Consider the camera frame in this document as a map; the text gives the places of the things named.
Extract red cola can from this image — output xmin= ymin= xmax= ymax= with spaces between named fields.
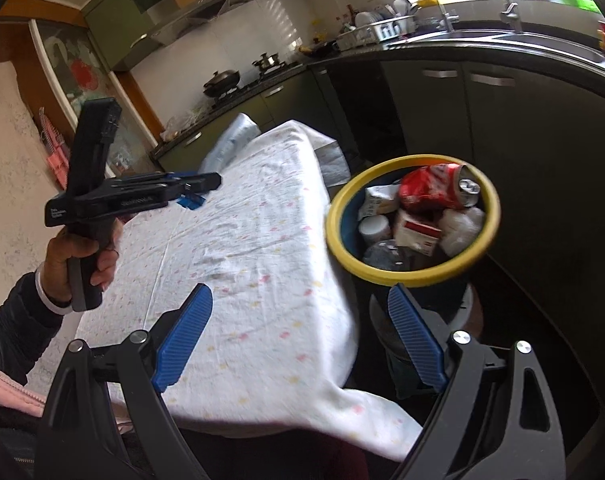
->
xmin=398 ymin=162 xmax=481 ymax=211

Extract blue grey wrapper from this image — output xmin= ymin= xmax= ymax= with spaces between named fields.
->
xmin=176 ymin=193 xmax=205 ymax=210

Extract white tissue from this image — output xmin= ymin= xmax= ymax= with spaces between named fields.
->
xmin=438 ymin=207 xmax=485 ymax=258

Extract person's left forearm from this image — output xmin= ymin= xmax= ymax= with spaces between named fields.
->
xmin=0 ymin=266 xmax=72 ymax=386

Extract yellow rimmed trash bin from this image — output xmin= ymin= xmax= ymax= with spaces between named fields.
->
xmin=325 ymin=154 xmax=501 ymax=318

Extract steel kitchen sink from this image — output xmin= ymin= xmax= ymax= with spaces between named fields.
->
xmin=386 ymin=29 xmax=605 ymax=72

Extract person's left hand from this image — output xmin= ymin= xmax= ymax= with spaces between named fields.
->
xmin=40 ymin=220 xmax=124 ymax=306

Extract red patterned apron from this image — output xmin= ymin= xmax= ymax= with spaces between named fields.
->
xmin=39 ymin=107 xmax=69 ymax=190

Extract red white milk carton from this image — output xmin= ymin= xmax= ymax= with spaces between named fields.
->
xmin=394 ymin=209 xmax=443 ymax=257

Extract white patterned tablecloth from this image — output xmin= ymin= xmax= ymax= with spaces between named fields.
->
xmin=76 ymin=120 xmax=421 ymax=460

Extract plastic bag on counter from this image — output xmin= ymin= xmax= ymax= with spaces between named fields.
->
xmin=160 ymin=110 xmax=198 ymax=143

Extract white barcode wrapper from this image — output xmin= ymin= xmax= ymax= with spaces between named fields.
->
xmin=358 ymin=184 xmax=400 ymax=221

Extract glass sliding door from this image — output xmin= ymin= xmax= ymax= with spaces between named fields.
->
xmin=28 ymin=20 xmax=157 ymax=177

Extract green upper cabinets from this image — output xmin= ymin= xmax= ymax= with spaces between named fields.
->
xmin=79 ymin=0 xmax=311 ymax=73

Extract green cabinets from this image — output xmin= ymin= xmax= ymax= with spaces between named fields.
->
xmin=79 ymin=0 xmax=311 ymax=73
xmin=154 ymin=42 xmax=605 ymax=282

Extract black wok with lid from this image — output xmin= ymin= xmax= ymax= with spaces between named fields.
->
xmin=203 ymin=70 xmax=240 ymax=99

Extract green lower cabinets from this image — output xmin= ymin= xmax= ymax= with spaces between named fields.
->
xmin=154 ymin=42 xmax=605 ymax=282

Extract small metal pot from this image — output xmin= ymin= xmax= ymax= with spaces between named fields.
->
xmin=252 ymin=52 xmax=282 ymax=75

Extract steel range hood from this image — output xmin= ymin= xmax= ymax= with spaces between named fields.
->
xmin=146 ymin=0 xmax=254 ymax=46

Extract white dish rack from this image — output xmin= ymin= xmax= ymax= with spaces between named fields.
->
xmin=336 ymin=11 xmax=417 ymax=52

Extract small chrome faucet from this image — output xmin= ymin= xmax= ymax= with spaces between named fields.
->
xmin=417 ymin=0 xmax=460 ymax=32

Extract tall chrome faucet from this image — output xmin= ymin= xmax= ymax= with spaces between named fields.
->
xmin=500 ymin=0 xmax=523 ymax=34

